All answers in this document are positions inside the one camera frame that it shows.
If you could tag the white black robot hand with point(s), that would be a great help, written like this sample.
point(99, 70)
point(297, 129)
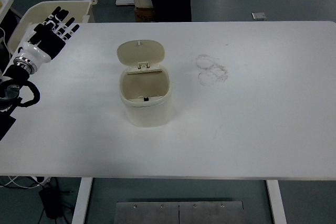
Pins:
point(43, 51)

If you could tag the cream trash bin lid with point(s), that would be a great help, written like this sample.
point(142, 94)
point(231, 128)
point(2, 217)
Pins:
point(140, 52)

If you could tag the cream plastic trash bin body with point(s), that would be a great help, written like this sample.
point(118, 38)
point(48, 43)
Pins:
point(148, 113)

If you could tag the cream plastic crate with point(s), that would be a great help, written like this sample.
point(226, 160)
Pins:
point(42, 10)

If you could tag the grey metal floor bar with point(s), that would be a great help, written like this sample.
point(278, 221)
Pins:
point(124, 2)

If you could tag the brown cardboard box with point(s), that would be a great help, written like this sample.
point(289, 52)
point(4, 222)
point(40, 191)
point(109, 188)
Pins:
point(144, 14)

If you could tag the black power adapter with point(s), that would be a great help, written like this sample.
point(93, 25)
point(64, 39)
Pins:
point(50, 203)

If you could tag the white table leg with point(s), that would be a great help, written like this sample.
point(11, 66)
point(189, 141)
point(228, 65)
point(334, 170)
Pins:
point(276, 203)
point(81, 203)

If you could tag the grey metal plate with screws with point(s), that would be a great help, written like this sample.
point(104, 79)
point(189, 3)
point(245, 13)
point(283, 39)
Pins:
point(157, 213)

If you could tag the small grey floor plate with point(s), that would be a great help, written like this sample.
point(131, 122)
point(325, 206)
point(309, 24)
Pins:
point(258, 16)

